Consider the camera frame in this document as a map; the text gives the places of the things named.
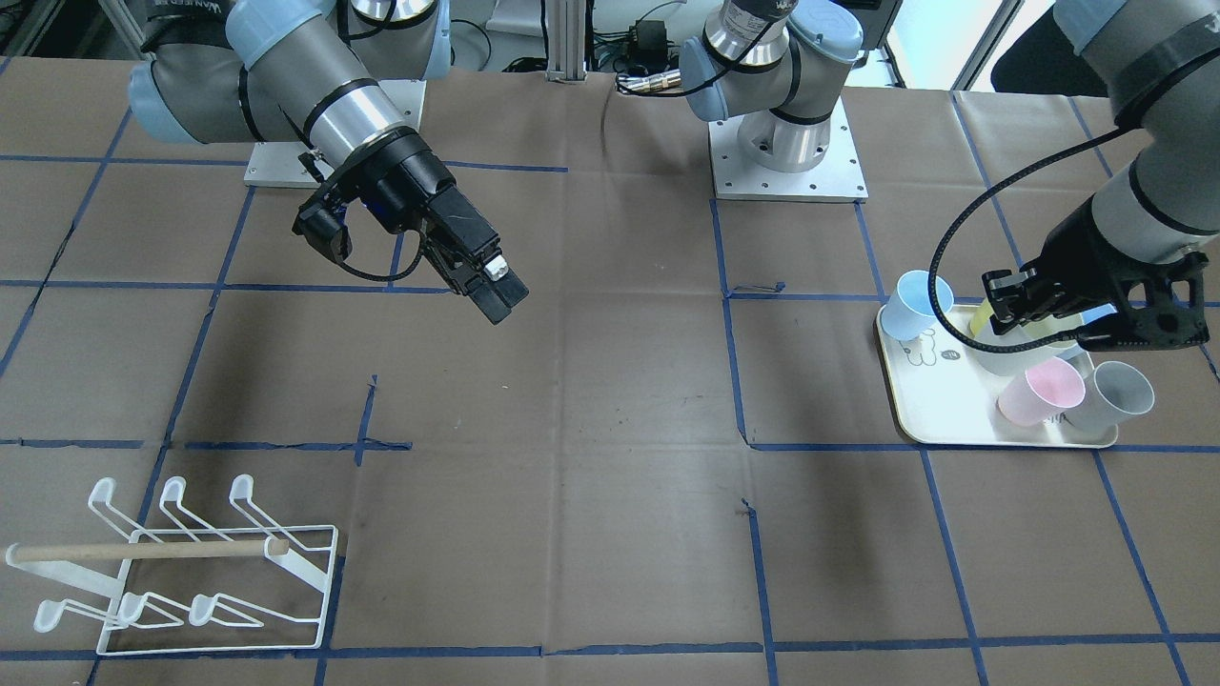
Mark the grey cup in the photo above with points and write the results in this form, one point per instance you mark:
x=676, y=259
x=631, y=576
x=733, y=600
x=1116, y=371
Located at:
x=1115, y=392

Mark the cream serving tray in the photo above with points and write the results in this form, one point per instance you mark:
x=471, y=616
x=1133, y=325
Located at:
x=942, y=396

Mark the white wire cup rack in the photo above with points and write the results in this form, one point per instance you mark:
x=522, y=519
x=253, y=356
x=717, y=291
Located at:
x=188, y=586

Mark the yellow cup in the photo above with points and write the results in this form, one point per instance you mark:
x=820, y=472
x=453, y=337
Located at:
x=982, y=329

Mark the aluminium frame post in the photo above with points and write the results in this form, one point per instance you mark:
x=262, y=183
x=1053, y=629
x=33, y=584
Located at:
x=567, y=34

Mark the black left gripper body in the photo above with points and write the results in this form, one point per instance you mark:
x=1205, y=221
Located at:
x=1080, y=244

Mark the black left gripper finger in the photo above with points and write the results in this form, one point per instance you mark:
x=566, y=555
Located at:
x=1025, y=319
x=1025, y=287

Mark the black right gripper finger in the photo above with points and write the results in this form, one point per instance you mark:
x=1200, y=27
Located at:
x=481, y=290
x=504, y=286

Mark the pink cup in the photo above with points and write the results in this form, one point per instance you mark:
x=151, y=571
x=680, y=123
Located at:
x=1040, y=392

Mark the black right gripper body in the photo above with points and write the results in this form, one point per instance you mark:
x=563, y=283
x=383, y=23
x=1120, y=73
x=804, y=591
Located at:
x=422, y=184

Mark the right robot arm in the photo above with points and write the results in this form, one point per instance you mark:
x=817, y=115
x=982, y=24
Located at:
x=312, y=72

